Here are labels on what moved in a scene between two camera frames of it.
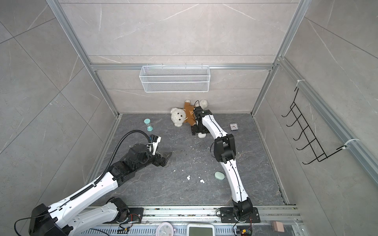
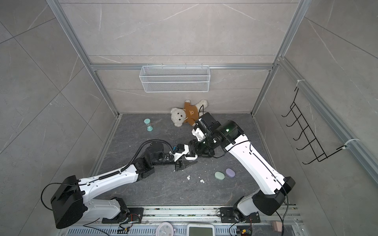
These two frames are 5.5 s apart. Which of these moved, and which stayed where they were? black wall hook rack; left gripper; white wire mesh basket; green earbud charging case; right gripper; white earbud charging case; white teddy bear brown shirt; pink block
Moved: right gripper; left gripper; white earbud charging case
Stayed: white wire mesh basket; green earbud charging case; white teddy bear brown shirt; black wall hook rack; pink block
